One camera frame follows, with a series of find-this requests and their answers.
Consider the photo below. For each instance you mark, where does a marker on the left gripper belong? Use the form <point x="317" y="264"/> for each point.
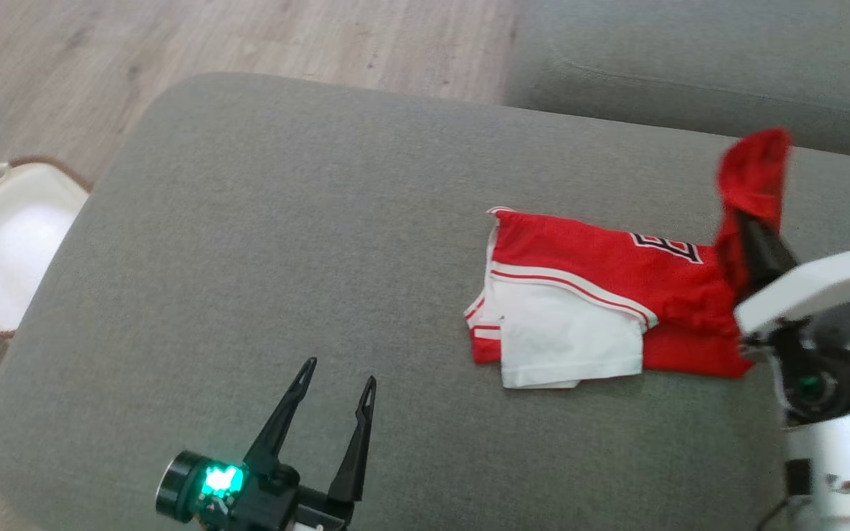
<point x="248" y="498"/>

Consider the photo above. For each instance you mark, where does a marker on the red white striped jersey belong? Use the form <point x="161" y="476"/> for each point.
<point x="595" y="258"/>

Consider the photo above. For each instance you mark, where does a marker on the large grey sofa seat cushion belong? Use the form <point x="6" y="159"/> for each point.
<point x="285" y="243"/>

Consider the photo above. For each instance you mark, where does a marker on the small grey sofa cushion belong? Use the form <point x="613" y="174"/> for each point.
<point x="690" y="44"/>

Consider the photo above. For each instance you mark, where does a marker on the white laundry basket brown rim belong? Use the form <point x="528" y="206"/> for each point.
<point x="12" y="243"/>

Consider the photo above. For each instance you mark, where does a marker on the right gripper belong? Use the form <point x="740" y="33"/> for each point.
<point x="809" y="291"/>

